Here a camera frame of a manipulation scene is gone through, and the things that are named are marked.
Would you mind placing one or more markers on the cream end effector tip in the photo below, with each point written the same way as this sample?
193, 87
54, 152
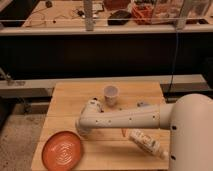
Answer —
83, 132

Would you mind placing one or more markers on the orange ceramic bowl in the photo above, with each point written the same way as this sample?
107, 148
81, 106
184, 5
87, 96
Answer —
62, 151

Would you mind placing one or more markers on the black rectangular bar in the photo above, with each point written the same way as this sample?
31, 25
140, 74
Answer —
100, 107

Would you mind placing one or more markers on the red orange crate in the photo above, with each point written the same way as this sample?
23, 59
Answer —
142, 14

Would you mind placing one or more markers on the blue sponge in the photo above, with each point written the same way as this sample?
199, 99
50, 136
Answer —
142, 104

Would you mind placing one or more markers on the grey metal post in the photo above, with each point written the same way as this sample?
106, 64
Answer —
88, 15

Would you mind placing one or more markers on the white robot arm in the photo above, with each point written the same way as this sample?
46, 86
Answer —
189, 120

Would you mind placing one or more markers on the grey metal clamp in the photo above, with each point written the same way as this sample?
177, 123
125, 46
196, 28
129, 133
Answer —
9, 80

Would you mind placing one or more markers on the white plastic bottle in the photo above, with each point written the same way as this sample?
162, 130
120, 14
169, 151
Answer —
148, 143

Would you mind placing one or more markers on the black object on bench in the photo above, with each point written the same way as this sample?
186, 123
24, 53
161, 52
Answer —
119, 17

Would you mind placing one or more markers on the orange carrot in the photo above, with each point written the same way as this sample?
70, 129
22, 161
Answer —
124, 132

